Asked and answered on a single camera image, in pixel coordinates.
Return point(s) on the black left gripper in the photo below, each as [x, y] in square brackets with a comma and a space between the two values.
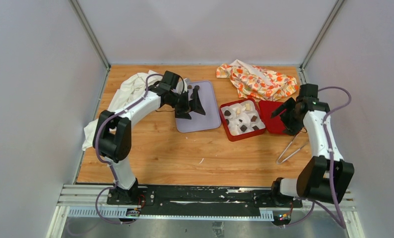
[194, 105]

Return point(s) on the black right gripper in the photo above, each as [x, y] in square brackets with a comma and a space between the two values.
[292, 128]

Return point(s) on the metal tweezers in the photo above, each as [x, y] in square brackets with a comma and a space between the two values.
[287, 153]

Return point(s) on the dark square chocolate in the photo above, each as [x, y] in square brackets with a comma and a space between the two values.
[243, 128]

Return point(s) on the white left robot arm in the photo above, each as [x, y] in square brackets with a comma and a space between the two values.
[113, 136]

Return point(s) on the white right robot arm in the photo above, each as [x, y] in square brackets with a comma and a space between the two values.
[327, 175]

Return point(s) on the lavender plastic tray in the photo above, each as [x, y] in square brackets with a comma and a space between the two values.
[200, 122]

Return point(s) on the red box with white paper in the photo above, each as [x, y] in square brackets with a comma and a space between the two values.
[232, 130]

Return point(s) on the floral orange cloth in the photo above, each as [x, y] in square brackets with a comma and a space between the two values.
[257, 82]

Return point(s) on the white crumpled cloth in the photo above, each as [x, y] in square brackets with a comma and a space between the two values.
[129, 90]

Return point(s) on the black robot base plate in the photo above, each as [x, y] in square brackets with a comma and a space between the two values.
[203, 201]

